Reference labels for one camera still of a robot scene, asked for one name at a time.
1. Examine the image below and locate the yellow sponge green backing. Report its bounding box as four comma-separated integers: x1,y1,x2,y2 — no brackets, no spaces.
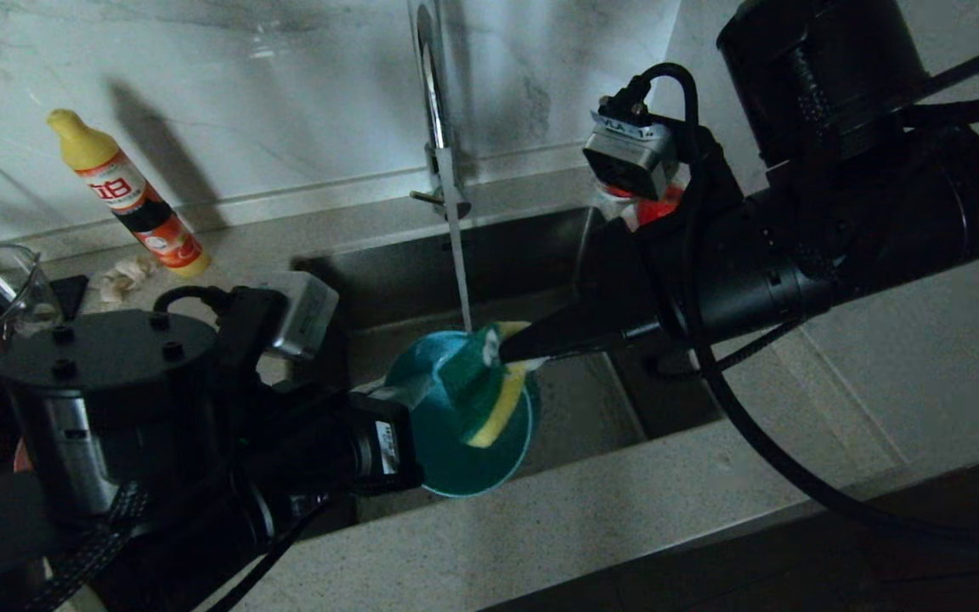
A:
447,320,548,450

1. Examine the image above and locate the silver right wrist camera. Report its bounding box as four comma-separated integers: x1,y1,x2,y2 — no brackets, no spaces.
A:
583,109,680,201

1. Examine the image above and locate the chrome faucet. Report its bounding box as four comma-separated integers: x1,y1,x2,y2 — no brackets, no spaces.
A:
409,0,473,224

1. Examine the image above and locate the black induction cooktop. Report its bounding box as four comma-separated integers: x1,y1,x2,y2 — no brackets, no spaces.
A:
52,274,91,317

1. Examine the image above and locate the yellow dish soap bottle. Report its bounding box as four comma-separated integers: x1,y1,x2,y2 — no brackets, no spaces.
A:
48,109,210,277

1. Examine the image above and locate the red apple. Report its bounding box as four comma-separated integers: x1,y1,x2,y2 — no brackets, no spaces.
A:
636,183,686,226

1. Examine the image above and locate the crumpled beige tissue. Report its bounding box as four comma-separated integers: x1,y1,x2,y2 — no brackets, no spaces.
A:
92,255,159,305

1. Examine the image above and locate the stainless steel sink basin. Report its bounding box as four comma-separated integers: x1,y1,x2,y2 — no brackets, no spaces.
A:
286,207,724,542

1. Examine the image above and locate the teal bowl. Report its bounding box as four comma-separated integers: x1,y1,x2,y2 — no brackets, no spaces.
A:
383,329,536,498

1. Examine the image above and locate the clear glass pot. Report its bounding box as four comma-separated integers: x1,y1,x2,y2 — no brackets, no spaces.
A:
0,245,63,341

